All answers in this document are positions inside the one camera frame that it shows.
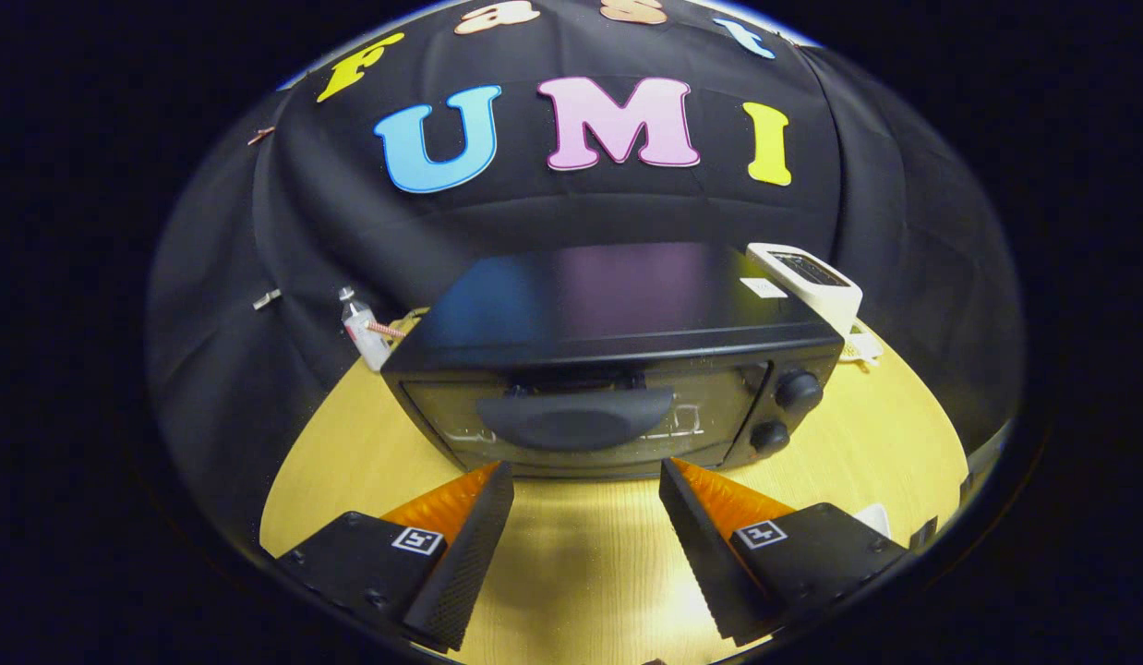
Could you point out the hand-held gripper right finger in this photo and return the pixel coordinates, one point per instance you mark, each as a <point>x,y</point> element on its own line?
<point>710,563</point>

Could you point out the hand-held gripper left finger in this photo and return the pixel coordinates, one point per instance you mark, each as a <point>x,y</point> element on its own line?
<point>465,563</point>

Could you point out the black toaster oven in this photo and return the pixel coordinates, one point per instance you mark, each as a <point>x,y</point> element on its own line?
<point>608,296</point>

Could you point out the white dish with green food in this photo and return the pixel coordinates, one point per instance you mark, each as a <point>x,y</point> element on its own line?
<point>862,349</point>

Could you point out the white toaster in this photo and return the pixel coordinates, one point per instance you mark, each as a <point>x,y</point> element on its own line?
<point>835,305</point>

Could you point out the small white dish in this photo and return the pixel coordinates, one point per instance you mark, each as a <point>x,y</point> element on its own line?
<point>874,519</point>

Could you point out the striped red white straw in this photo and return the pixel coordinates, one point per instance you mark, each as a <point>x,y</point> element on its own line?
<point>385,329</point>

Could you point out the clear plastic bottle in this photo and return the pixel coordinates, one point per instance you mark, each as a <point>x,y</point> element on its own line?
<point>364,336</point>

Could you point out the metal clip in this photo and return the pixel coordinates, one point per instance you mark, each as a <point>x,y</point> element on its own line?
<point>267,299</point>

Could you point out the red clip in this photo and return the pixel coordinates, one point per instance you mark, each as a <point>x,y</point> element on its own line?
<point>260,136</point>

